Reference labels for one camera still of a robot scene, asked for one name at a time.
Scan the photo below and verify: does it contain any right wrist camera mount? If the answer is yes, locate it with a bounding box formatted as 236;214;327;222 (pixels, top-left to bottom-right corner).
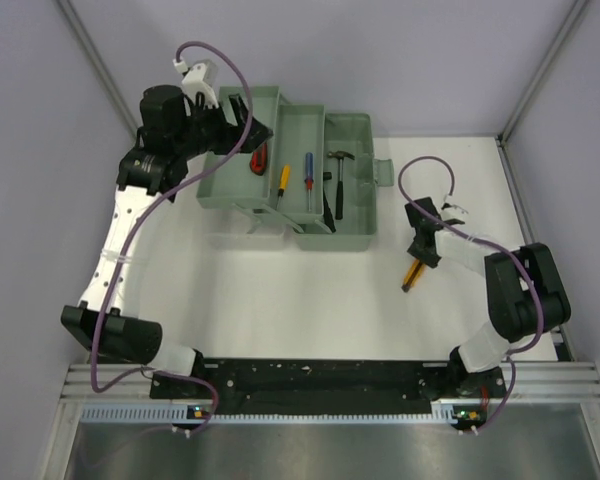
440;202;469;226

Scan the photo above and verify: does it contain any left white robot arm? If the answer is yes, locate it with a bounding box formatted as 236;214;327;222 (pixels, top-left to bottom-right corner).
61;85;273;397

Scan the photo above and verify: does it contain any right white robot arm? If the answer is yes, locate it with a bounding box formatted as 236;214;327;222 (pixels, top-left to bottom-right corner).
402;197;571;400

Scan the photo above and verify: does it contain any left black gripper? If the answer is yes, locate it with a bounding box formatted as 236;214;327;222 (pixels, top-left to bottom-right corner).
173;93;272;160

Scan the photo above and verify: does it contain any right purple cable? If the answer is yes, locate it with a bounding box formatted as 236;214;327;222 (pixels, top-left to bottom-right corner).
397;156;544;435

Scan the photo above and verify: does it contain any yellow black utility knife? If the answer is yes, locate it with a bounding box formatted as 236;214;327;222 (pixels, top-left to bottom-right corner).
401;259;426;293

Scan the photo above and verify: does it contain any orange handle screwdriver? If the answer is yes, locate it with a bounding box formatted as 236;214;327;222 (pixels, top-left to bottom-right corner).
275;164;291;210

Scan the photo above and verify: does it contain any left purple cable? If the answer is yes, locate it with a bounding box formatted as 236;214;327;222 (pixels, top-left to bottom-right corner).
89;42;255;436

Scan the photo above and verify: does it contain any green clear-lid tool box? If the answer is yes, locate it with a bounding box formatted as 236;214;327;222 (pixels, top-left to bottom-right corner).
196;86;394;252

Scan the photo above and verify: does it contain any purple cable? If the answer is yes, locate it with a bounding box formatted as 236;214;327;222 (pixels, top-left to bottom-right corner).
397;156;544;435
89;42;255;436

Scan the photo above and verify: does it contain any steel claw hammer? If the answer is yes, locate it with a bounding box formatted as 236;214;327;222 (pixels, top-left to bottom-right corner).
328;150;355;220

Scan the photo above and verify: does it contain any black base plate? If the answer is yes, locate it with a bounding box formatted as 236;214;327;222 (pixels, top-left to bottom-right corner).
149;357;506;414

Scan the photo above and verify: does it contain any black mallet hammer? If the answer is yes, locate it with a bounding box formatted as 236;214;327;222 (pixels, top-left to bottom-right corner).
322;171;336;234

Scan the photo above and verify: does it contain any grey slotted cable duct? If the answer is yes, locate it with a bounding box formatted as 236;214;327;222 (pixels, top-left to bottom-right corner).
81;404;468;425

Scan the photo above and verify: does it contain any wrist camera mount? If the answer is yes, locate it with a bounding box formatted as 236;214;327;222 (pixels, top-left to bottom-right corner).
173;59;219;108
440;202;469;226

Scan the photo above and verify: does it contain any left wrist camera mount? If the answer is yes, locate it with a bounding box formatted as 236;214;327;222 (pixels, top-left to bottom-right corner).
173;59;219;108

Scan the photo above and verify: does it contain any red black utility knife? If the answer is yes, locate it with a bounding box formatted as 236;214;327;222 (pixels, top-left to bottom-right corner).
250;143;268;176

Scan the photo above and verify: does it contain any blue red screwdriver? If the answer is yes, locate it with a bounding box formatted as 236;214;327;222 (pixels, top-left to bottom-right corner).
305;152;314;212

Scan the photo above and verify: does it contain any aluminium frame rail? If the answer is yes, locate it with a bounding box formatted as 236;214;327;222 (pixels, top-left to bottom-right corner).
62;362;600;401

